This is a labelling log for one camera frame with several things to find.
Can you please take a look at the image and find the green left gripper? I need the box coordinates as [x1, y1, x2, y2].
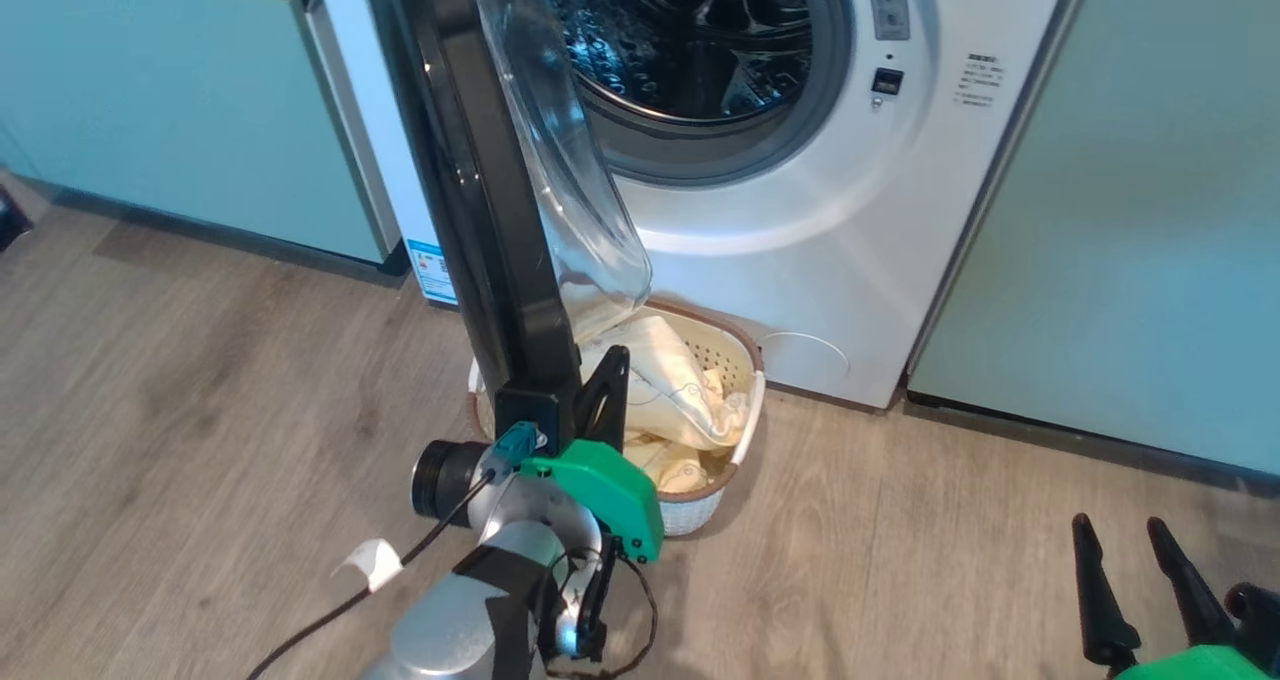
[412, 345, 666, 564]

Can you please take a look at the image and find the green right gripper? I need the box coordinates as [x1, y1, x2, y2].
[1072, 513, 1280, 680]

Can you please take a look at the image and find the black round washer door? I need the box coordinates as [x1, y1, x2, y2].
[360, 0, 654, 429]

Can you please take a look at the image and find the white front-load washing machine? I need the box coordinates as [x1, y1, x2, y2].
[310, 0, 1101, 411]

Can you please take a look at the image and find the steel washing machine drum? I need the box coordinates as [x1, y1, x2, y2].
[555, 0, 816, 126]

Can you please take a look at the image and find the cream perforated laundry basket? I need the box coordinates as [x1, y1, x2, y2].
[468, 298, 767, 539]

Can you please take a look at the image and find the round white filter cover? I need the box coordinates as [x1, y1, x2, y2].
[760, 332, 852, 387]

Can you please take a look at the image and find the blue energy label sticker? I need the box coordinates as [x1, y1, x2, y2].
[405, 240, 460, 308]

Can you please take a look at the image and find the white tape tag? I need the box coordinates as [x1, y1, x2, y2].
[333, 538, 404, 593]

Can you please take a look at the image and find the plain mint green cabinet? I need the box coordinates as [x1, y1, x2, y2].
[908, 0, 1280, 477]

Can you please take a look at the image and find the grey warning label sticker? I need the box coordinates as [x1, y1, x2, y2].
[862, 0, 912, 42]

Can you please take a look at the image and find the small printed text sticker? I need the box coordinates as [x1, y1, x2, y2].
[955, 53, 1004, 109]

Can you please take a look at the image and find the black cable with blue plug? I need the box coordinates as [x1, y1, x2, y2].
[245, 422, 547, 680]

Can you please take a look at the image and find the thin black looped wire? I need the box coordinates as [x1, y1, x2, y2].
[540, 550, 660, 680]

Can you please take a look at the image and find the mint cabinet with black rail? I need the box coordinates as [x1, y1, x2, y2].
[0, 0, 409, 269]

